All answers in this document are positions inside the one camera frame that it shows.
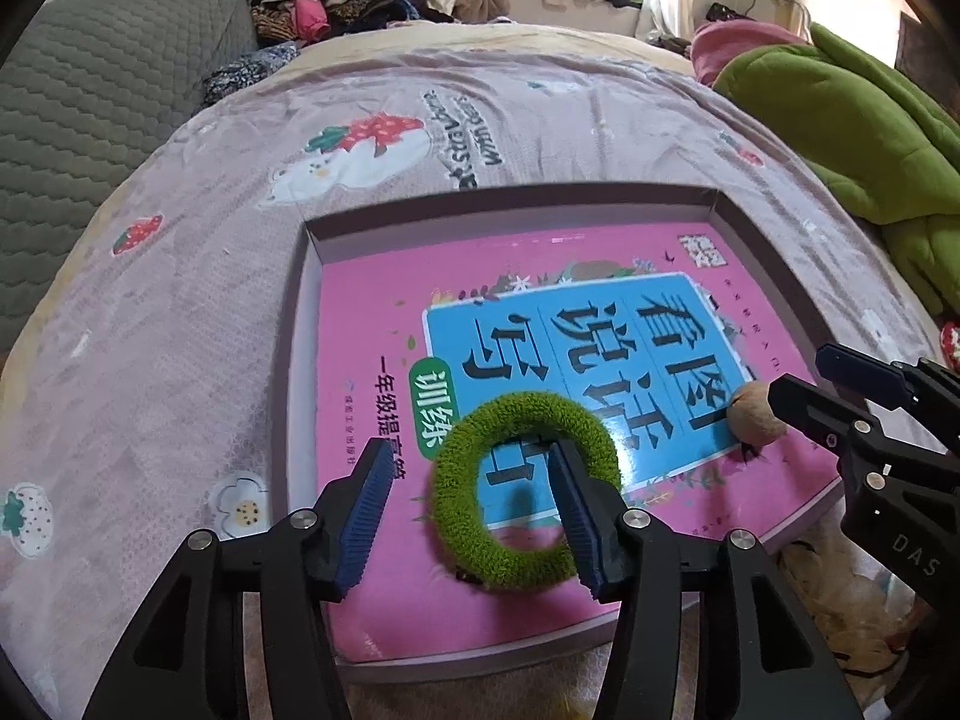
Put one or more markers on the beige dotted scrunchie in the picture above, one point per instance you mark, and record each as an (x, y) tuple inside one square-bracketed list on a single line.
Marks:
[(832, 585)]

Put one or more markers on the grey quilted headboard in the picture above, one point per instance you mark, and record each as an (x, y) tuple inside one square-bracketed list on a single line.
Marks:
[(90, 105)]

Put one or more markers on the pink children's book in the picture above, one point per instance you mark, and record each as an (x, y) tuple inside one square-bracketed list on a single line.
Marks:
[(375, 315)]

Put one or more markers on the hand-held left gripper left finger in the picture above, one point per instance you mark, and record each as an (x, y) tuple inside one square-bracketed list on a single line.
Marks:
[(364, 517)]

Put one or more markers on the shallow grey cardboard box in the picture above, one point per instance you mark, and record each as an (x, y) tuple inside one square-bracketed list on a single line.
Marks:
[(300, 360)]

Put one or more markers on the brown walnut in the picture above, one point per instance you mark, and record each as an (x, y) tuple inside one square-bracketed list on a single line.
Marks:
[(754, 412)]

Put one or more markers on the green fleece blanket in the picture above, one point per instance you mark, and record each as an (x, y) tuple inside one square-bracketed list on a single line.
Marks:
[(862, 127)]

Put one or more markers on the pink pillow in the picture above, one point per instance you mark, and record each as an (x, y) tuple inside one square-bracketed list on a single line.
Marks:
[(727, 49)]

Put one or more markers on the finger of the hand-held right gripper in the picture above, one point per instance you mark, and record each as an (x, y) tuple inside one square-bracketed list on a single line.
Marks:
[(810, 409), (855, 366)]

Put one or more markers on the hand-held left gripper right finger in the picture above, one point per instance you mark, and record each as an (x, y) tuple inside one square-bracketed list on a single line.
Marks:
[(577, 517)]

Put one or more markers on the dark floral cloth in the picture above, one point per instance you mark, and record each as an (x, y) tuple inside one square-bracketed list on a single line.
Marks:
[(247, 71)]

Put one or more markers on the black device by wall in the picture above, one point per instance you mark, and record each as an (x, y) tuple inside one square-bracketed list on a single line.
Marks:
[(721, 13)]

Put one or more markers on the dark wall screen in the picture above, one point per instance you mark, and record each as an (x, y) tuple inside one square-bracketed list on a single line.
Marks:
[(919, 52)]

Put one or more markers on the beige mattress cover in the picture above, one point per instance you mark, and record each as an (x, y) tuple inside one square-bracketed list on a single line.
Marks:
[(487, 37)]

